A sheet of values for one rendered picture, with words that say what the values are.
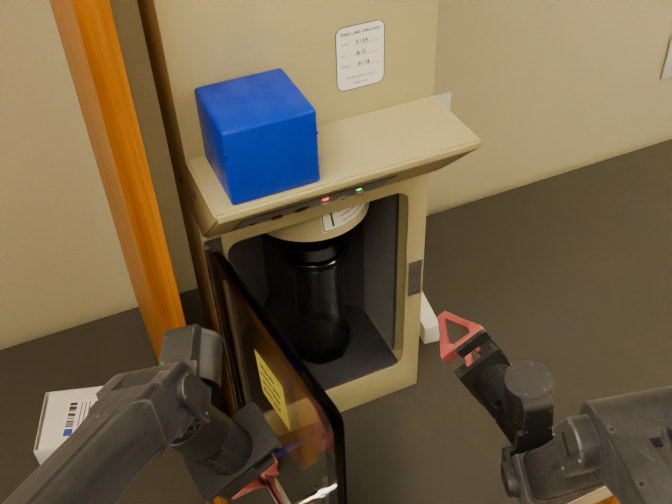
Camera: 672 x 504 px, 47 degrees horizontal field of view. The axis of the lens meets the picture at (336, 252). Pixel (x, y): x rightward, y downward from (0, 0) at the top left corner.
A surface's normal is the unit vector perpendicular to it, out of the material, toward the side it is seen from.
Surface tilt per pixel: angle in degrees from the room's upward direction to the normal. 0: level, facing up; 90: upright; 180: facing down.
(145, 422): 65
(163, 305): 90
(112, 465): 70
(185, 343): 20
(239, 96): 0
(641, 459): 11
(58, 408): 0
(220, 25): 90
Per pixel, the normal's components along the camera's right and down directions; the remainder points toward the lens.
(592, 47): 0.40, 0.60
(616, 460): -0.98, 0.18
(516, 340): -0.04, -0.75
